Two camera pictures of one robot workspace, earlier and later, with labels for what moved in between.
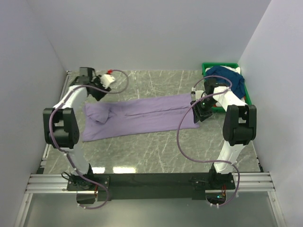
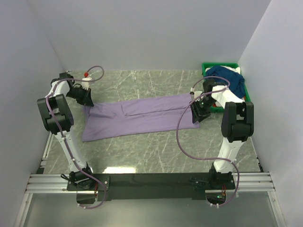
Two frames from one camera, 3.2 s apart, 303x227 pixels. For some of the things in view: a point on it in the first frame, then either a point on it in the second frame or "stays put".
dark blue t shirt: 237,81 stays put
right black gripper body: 204,107 stays put
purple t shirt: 109,119 stays put
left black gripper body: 97,84 → 80,94
